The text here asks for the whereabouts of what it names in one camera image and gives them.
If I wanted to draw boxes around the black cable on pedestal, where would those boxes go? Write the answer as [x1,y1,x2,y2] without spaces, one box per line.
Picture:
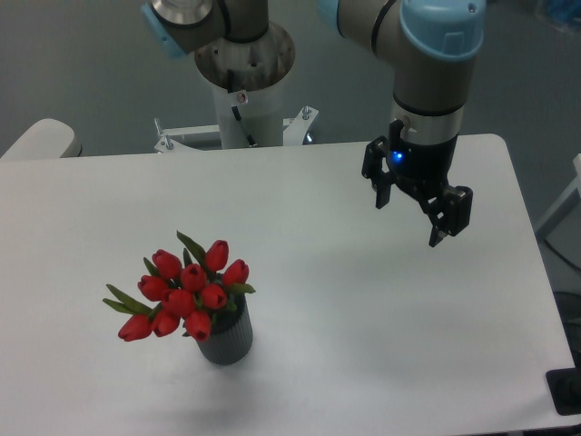
[230,104,259,148]

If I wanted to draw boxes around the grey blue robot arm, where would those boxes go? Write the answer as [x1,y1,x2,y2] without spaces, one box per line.
[142,1,486,245]

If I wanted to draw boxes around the white metal base frame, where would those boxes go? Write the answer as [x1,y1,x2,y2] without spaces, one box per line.
[154,105,319,153]

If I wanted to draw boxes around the white furniture at right edge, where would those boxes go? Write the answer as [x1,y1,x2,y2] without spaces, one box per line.
[534,154,580,240]

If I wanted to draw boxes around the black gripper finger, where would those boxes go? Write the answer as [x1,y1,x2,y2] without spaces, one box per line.
[419,184,473,247]
[361,136,394,209]

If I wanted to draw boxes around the dark grey ribbed vase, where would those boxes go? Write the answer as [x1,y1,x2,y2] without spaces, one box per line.
[198,295,253,365]

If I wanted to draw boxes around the black device at table edge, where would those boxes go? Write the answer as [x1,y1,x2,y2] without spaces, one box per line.
[546,367,580,416]

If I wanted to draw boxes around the red tulip bouquet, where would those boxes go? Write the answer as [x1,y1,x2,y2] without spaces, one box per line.
[103,232,255,343]

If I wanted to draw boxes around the white chair back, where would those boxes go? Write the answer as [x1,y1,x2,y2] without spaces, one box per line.
[1,118,83,162]

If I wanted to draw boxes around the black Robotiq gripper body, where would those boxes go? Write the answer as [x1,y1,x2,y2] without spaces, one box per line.
[387,119,458,196]

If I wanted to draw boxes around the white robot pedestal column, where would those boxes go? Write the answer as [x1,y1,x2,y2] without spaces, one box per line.
[194,22,296,122]

